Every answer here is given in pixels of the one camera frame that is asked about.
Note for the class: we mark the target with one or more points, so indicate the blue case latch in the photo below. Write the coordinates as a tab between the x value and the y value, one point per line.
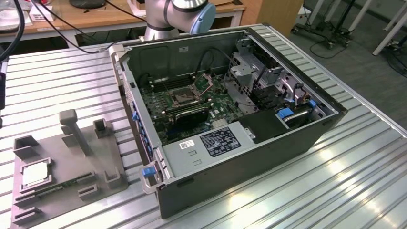
148	172

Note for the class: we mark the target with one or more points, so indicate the black open PC case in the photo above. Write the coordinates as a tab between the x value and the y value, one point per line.
254	171

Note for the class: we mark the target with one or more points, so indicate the small silver heat sink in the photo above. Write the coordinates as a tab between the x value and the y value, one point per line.
219	123

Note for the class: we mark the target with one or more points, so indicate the black graphics card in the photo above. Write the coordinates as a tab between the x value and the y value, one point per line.
192	116

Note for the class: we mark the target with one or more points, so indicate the white table leg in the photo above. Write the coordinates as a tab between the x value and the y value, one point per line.
387	35
358	16

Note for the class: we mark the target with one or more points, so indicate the black round monitor base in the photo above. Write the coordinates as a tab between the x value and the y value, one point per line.
88	3

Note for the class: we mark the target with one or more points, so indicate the black rating label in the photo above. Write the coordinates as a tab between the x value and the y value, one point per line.
219	142

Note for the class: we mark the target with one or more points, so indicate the wooden cabinet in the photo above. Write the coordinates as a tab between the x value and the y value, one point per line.
279	14

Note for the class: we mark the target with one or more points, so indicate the small blue clip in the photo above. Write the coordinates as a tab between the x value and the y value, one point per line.
311	104

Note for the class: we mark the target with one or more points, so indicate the CPU socket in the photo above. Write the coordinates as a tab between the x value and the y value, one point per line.
184	97

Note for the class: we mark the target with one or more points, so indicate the green motherboard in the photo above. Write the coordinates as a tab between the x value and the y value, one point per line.
222	97

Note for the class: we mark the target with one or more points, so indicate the metal disk bay cage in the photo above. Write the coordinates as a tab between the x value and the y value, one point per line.
244	71

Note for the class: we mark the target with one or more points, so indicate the blue expansion slot latches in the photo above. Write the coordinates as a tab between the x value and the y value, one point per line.
133	117

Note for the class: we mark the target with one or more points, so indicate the small grey wall sticker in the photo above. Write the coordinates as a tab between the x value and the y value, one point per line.
183	49

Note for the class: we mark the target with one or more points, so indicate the white barcode sticker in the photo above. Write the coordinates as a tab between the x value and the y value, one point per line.
186	144

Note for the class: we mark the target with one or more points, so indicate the black wheeled stand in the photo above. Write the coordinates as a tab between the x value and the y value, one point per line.
334	28

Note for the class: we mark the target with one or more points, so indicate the white cardboard box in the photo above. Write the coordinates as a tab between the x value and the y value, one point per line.
136	9

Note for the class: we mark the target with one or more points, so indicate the green RAM stick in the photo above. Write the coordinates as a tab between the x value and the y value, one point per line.
60	187

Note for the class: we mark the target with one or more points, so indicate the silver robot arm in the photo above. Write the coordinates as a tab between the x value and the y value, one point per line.
159	14

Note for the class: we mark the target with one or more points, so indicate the blue disk carrier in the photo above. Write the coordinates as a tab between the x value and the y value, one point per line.
283	113

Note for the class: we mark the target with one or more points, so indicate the wooden desk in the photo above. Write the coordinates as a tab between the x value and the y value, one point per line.
111	16

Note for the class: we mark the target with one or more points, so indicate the thin metal locking lever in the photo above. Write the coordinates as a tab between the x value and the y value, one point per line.
210	87
164	86

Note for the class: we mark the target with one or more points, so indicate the black RAM slot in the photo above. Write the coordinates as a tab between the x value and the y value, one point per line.
175	86
171	79
172	82
186	106

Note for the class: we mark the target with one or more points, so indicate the black plastic air shroud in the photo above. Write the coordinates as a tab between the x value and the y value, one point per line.
260	126

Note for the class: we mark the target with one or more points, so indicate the grey plastic parts rack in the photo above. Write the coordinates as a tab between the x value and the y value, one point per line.
79	162

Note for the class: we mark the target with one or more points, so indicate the silver square CPU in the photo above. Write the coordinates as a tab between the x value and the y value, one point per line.
35	174

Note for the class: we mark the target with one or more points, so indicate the grey metal power supply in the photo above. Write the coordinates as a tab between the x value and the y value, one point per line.
191	157

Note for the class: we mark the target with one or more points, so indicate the small white box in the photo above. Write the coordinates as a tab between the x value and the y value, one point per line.
41	13

